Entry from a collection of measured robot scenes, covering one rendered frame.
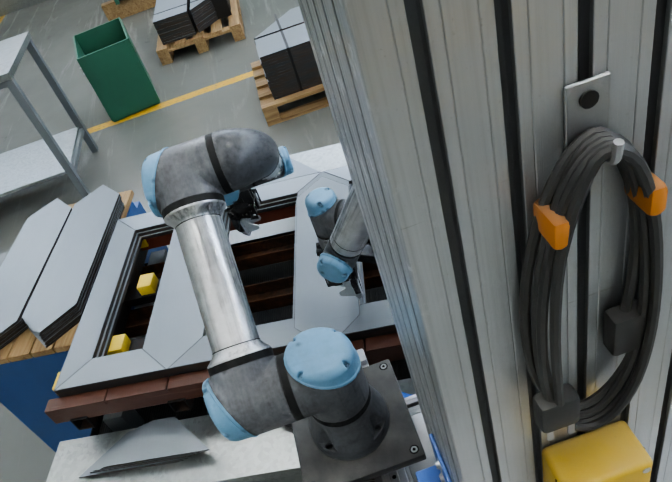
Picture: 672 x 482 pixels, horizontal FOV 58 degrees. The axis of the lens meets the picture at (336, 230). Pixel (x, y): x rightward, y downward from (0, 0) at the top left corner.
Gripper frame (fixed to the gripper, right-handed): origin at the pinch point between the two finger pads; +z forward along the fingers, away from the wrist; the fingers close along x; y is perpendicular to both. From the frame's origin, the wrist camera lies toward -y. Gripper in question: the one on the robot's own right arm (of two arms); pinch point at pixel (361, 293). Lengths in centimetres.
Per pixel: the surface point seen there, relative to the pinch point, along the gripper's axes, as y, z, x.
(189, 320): 51, 0, -4
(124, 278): 78, 2, -30
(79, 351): 84, 0, -1
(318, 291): 12.2, 0.6, -4.8
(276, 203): 27, 2, -52
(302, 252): 17.0, 0.6, -22.3
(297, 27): 35, 39, -298
